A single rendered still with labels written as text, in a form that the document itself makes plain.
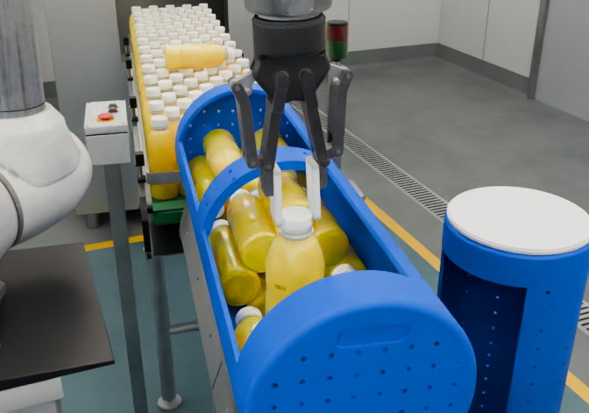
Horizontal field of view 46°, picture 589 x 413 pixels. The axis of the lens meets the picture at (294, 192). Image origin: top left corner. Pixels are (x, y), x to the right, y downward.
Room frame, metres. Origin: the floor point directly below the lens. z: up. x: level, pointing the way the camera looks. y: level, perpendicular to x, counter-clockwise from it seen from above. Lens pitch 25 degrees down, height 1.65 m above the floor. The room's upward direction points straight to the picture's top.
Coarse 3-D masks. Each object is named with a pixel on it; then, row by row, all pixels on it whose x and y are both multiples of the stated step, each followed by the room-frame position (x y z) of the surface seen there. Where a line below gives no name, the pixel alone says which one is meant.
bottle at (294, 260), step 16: (288, 240) 0.71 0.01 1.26; (304, 240) 0.71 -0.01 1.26; (272, 256) 0.70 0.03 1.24; (288, 256) 0.69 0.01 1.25; (304, 256) 0.69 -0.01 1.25; (320, 256) 0.71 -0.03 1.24; (272, 272) 0.70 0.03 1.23; (288, 272) 0.69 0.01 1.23; (304, 272) 0.69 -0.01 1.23; (320, 272) 0.70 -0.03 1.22; (272, 288) 0.70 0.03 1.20; (288, 288) 0.69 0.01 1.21; (272, 304) 0.70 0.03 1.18
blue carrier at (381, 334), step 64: (192, 128) 1.44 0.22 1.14; (256, 128) 1.47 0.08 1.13; (192, 192) 1.13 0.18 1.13; (320, 192) 1.29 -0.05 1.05; (384, 256) 0.95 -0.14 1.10; (320, 320) 0.61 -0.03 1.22; (384, 320) 0.63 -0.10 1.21; (448, 320) 0.65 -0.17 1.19; (256, 384) 0.60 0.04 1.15; (320, 384) 0.61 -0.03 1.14; (384, 384) 0.63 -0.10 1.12; (448, 384) 0.65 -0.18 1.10
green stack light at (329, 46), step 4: (328, 40) 1.97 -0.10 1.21; (328, 44) 1.96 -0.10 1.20; (332, 44) 1.96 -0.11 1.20; (336, 44) 1.95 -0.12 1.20; (340, 44) 1.96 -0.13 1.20; (344, 44) 1.96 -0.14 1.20; (328, 48) 1.96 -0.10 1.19; (332, 48) 1.96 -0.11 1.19; (336, 48) 1.95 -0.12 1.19; (340, 48) 1.96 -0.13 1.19; (344, 48) 1.96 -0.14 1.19; (328, 52) 1.96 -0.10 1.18; (332, 52) 1.96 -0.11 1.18; (336, 52) 1.95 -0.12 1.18; (340, 52) 1.95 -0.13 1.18; (344, 52) 1.96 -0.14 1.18; (328, 56) 1.96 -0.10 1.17; (332, 56) 1.96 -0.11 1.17; (336, 56) 1.95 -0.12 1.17; (340, 56) 1.96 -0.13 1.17; (344, 56) 1.96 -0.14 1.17
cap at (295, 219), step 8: (288, 208) 0.73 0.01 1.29; (296, 208) 0.73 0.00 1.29; (304, 208) 0.73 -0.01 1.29; (288, 216) 0.71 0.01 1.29; (296, 216) 0.71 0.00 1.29; (304, 216) 0.71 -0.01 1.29; (312, 216) 0.72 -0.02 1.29; (288, 224) 0.70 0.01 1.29; (296, 224) 0.70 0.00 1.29; (304, 224) 0.70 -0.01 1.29; (288, 232) 0.70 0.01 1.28; (296, 232) 0.70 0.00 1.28; (304, 232) 0.71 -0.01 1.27
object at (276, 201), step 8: (280, 176) 0.70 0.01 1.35; (280, 184) 0.70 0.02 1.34; (280, 192) 0.70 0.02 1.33; (272, 200) 0.72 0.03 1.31; (280, 200) 0.70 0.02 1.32; (272, 208) 0.72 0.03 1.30; (280, 208) 0.70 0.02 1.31; (272, 216) 0.72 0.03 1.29; (280, 216) 0.70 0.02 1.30; (280, 224) 0.70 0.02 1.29
